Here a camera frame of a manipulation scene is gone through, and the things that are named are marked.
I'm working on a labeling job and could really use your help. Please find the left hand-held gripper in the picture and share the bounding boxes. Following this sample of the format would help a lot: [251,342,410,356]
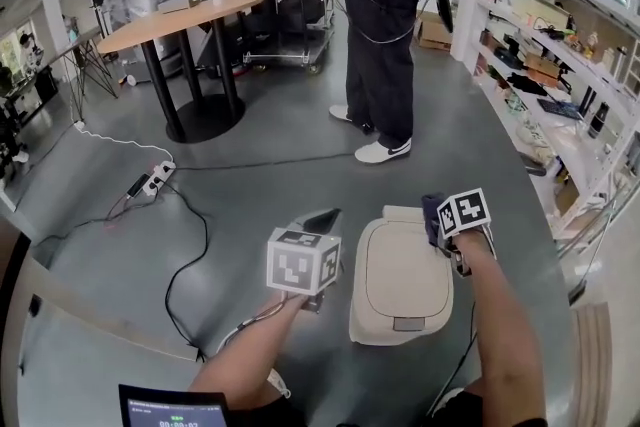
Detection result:
[266,207,344,314]

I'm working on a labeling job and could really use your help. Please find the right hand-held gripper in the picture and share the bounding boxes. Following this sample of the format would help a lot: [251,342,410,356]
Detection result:
[437,187,497,277]

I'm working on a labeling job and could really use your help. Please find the dark purple cloth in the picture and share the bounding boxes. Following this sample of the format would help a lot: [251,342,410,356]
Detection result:
[421,192,446,246]

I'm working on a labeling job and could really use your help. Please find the beige plastic trash bin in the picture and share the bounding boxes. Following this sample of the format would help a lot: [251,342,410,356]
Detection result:
[348,205,455,347]

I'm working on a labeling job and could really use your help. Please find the person's left forearm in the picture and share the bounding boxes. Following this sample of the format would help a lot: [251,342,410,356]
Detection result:
[187,292,314,396]

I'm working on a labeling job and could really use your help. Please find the person's right forearm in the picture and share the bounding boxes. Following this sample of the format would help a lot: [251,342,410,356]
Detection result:
[452,227,549,427]

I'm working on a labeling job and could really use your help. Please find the person's white sneaker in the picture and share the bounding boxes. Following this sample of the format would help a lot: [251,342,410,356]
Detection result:
[328,104,374,134]
[354,137,413,164]
[431,387,465,417]
[268,367,292,400]

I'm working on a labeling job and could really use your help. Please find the floor squeegee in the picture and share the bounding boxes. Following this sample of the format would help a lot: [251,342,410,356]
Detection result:
[567,132,640,304]

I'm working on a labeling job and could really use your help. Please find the dark keyboard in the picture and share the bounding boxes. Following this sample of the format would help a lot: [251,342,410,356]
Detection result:
[537,97,584,121]

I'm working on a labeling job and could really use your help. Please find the person's left white sneaker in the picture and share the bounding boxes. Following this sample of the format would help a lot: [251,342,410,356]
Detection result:
[268,367,292,400]

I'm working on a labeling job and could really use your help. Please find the brown box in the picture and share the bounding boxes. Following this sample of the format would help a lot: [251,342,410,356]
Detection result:
[522,52,561,86]

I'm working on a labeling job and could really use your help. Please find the white power strip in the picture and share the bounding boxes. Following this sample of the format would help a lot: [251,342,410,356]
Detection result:
[142,160,177,195]

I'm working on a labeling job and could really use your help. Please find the white shelving unit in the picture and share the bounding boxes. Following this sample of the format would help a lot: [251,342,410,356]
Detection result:
[452,0,640,256]

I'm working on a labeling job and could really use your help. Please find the cardboard box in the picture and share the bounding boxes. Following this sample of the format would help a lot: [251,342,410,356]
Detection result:
[413,12,454,51]

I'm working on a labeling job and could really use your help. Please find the black phone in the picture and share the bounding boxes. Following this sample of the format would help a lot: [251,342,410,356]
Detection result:
[125,173,150,200]

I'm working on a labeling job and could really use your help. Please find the person's right white sneaker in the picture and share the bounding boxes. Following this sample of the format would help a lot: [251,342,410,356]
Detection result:
[431,387,465,417]

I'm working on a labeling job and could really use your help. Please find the black wheeled cart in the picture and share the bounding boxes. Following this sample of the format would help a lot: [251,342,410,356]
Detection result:
[243,0,336,75]

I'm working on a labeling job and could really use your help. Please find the black tablet screen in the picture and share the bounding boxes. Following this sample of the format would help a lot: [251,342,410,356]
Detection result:
[118,383,229,427]

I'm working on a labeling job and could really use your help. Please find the round wooden table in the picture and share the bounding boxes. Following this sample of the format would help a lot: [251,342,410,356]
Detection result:
[97,0,265,145]

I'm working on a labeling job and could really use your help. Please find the white desk brown top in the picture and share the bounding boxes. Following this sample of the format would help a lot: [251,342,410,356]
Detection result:
[0,194,201,427]

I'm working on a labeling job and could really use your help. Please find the flat white box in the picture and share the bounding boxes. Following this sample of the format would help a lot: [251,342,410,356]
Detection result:
[158,0,201,14]

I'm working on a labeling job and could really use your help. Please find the black folding table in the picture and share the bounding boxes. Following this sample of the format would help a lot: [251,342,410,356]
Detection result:
[47,27,119,124]

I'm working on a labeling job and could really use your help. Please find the long black cable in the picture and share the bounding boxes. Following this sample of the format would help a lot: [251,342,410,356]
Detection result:
[174,153,371,171]

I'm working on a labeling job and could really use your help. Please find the gripper wire bundle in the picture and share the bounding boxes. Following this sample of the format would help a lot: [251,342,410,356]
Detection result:
[217,297,301,351]

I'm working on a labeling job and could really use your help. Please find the looped black cable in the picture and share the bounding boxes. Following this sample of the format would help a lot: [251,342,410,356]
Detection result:
[29,187,210,361]

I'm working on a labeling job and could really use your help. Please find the red wires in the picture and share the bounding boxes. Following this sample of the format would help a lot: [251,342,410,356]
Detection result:
[102,194,151,231]

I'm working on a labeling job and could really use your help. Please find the white cable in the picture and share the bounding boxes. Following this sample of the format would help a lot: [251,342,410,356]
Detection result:
[73,120,174,166]

